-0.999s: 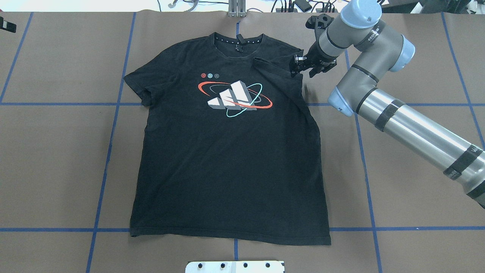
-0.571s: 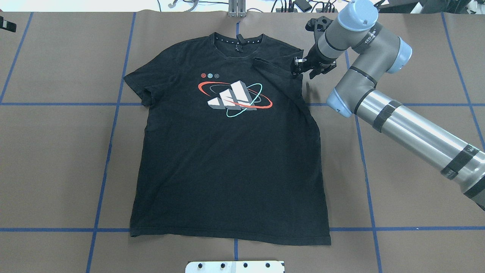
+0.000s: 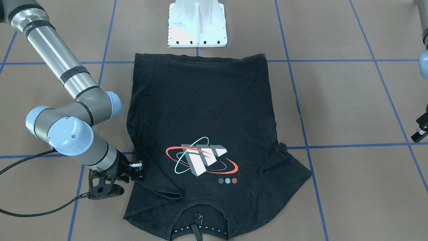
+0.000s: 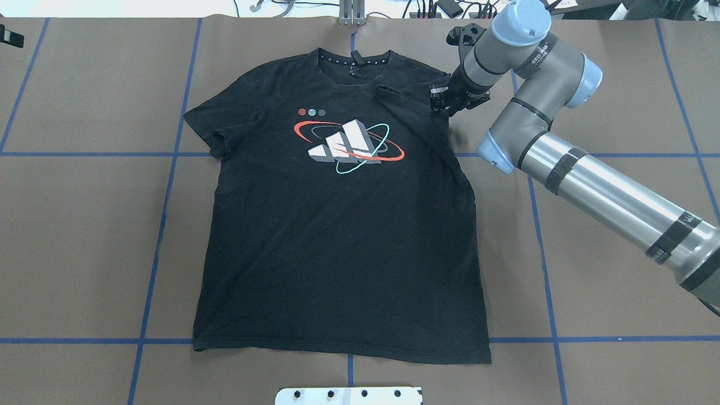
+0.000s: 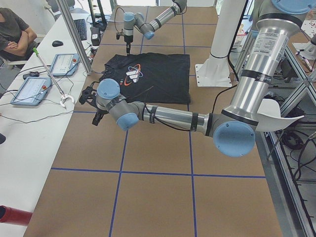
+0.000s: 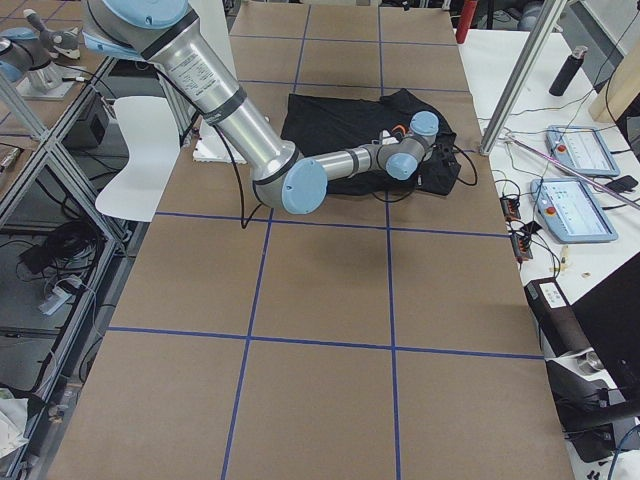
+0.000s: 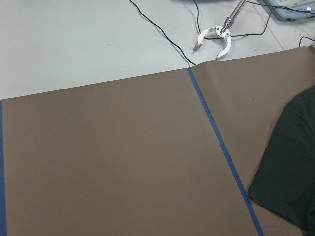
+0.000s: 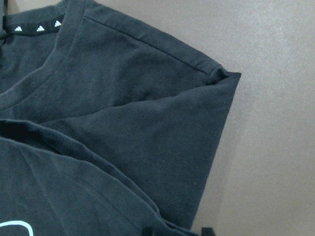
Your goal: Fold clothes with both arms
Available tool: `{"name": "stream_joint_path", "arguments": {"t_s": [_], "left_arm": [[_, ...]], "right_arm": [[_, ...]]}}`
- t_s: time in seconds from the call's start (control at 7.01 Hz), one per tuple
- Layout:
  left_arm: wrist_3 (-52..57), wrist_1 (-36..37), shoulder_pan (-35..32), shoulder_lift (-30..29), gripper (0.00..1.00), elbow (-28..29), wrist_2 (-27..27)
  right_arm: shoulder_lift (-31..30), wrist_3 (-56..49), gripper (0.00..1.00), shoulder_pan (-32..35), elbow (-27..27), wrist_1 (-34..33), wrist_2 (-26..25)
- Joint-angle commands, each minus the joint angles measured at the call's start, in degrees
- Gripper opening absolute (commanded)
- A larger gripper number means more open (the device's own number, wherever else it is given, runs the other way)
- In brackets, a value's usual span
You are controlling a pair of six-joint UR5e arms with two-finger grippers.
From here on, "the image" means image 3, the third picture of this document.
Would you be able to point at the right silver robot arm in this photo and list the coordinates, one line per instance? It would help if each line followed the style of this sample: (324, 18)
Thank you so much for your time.
(67, 126)

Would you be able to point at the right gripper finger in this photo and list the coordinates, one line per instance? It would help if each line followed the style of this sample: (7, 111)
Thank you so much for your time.
(137, 166)
(137, 177)

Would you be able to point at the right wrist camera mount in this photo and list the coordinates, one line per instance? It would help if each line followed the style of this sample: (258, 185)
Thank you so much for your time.
(102, 185)

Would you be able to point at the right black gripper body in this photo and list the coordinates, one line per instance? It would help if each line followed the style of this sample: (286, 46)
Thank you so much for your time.
(124, 165)

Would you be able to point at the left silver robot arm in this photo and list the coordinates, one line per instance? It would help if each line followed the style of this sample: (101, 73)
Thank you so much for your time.
(422, 6)

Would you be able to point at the white camera stand base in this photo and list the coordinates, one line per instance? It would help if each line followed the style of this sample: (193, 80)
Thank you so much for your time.
(197, 23)

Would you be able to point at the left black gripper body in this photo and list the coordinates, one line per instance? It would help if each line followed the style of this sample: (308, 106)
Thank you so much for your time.
(420, 128)

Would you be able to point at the black graphic t-shirt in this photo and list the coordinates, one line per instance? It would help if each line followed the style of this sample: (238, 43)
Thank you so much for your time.
(205, 132)

